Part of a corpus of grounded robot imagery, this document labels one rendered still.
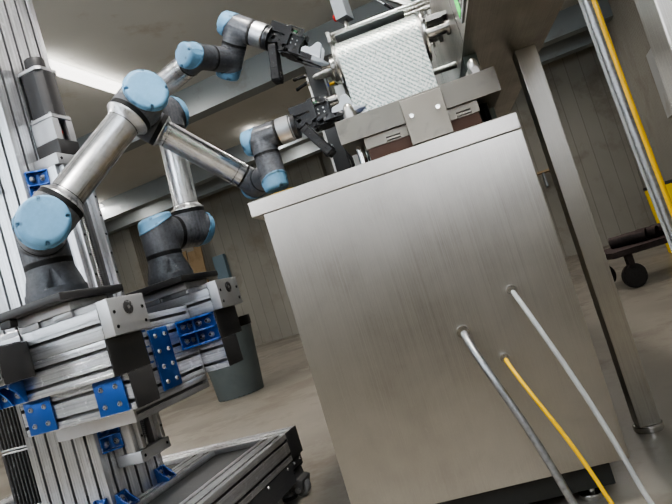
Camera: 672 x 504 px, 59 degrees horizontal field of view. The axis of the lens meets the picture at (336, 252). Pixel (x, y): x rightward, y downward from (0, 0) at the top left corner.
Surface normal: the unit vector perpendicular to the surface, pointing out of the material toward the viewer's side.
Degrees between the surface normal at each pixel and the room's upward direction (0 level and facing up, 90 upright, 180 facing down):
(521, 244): 90
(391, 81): 90
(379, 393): 90
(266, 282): 90
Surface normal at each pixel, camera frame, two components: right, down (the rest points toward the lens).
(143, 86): 0.51, -0.29
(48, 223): 0.39, -0.08
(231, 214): -0.32, 0.04
